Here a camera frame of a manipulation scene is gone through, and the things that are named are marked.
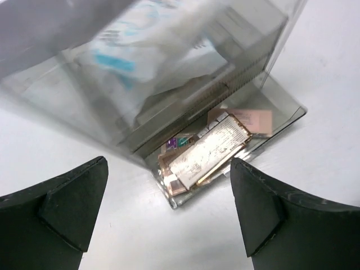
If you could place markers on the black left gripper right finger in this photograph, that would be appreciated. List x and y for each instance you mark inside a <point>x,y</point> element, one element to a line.
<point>284,227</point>

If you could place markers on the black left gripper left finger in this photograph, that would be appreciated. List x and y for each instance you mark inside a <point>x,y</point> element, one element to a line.
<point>50,225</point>

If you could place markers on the brown rimmed compact box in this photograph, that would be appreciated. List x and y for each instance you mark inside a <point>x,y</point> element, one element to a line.
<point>213,146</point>

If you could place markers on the pink blush palette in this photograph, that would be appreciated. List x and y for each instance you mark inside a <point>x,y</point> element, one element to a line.
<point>258,122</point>

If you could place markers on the clear acrylic drawer organizer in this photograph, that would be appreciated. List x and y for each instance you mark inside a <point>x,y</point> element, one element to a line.
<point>46,66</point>

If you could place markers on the cotton pad pack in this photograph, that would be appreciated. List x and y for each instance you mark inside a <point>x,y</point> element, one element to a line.
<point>149,35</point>

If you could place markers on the nude eyeshadow palette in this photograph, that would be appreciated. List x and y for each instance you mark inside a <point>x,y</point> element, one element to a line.
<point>172,183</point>

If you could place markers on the colourful eyeshadow palette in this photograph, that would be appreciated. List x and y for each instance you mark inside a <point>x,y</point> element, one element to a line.
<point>175,142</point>

